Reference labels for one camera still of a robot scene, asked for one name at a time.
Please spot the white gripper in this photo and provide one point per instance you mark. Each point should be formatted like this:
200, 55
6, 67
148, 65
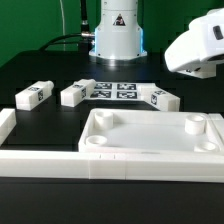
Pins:
200, 49

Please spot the white desk top tray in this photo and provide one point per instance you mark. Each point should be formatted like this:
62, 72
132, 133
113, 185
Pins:
144, 131

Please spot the printed marker sheet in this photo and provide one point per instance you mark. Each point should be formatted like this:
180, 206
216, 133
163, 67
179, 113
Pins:
115, 91

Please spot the black connector post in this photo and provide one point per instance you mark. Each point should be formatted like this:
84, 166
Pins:
83, 44

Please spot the white U-shaped fence frame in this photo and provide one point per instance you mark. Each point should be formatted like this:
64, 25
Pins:
199, 167

